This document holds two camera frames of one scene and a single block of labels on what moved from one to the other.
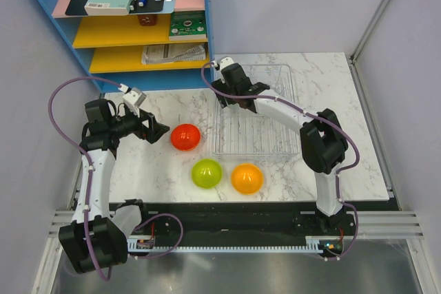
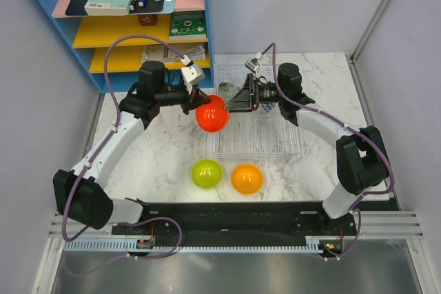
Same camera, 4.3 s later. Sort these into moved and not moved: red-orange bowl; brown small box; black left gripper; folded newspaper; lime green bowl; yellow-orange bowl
Moved: black left gripper; red-orange bowl
Not moved: lime green bowl; folded newspaper; brown small box; yellow-orange bowl
